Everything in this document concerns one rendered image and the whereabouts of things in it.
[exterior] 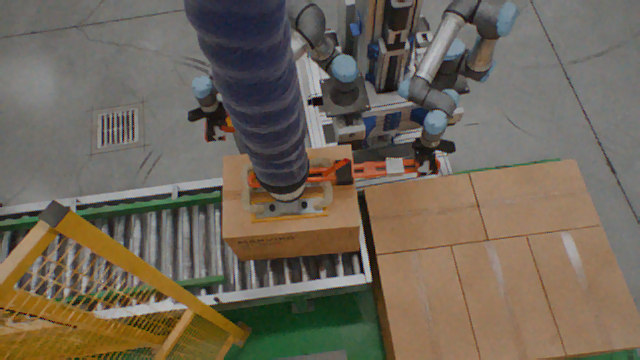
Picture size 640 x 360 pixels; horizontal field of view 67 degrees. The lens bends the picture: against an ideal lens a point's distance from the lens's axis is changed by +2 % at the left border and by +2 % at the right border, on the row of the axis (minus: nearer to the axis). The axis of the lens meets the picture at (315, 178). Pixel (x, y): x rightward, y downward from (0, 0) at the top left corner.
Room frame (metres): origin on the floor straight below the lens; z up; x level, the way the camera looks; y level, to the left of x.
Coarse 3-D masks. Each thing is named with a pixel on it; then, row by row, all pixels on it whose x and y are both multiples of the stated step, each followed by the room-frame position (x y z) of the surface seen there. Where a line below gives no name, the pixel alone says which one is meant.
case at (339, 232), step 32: (224, 160) 1.05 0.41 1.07; (224, 192) 0.89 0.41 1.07; (320, 192) 0.83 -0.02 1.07; (352, 192) 0.81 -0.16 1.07; (224, 224) 0.73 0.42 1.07; (256, 224) 0.72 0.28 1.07; (288, 224) 0.70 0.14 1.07; (320, 224) 0.68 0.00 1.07; (352, 224) 0.67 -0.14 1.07; (256, 256) 0.67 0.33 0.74; (288, 256) 0.67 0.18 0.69
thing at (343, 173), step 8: (336, 160) 0.90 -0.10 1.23; (352, 160) 0.89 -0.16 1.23; (344, 168) 0.87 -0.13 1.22; (352, 168) 0.86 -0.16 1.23; (336, 176) 0.83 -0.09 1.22; (344, 176) 0.83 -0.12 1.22; (352, 176) 0.82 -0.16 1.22; (336, 184) 0.81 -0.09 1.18; (344, 184) 0.81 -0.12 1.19; (352, 184) 0.80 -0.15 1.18
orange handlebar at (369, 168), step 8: (224, 128) 1.13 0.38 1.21; (232, 128) 1.13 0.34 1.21; (408, 160) 0.87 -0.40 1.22; (312, 168) 0.89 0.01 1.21; (320, 168) 0.88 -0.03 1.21; (360, 168) 0.86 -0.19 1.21; (368, 168) 0.85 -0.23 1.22; (408, 168) 0.84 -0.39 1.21; (416, 168) 0.83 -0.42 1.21; (248, 176) 0.89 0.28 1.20; (320, 176) 0.85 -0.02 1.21; (328, 176) 0.84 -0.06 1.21; (360, 176) 0.83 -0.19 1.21; (368, 176) 0.82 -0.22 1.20; (248, 184) 0.85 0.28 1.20; (256, 184) 0.84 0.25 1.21
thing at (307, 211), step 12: (252, 204) 0.80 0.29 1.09; (264, 204) 0.80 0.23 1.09; (276, 204) 0.79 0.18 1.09; (300, 204) 0.78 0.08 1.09; (252, 216) 0.75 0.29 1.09; (264, 216) 0.74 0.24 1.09; (276, 216) 0.74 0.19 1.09; (288, 216) 0.73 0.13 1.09; (300, 216) 0.72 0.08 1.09; (312, 216) 0.72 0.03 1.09; (324, 216) 0.72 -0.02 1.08
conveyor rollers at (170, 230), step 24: (216, 192) 1.13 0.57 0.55; (120, 216) 1.04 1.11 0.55; (168, 216) 1.01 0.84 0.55; (216, 216) 0.98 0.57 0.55; (72, 240) 0.94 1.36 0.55; (120, 240) 0.90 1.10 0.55; (168, 240) 0.87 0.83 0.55; (216, 240) 0.84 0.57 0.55; (0, 264) 0.85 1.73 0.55; (48, 264) 0.82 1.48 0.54; (72, 264) 0.80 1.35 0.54; (168, 264) 0.74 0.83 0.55; (216, 264) 0.71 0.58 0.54; (240, 264) 0.69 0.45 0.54; (288, 264) 0.66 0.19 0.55; (336, 264) 0.64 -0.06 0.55; (360, 264) 0.62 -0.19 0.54; (120, 288) 0.64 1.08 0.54; (216, 288) 0.58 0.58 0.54; (240, 288) 0.57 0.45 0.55
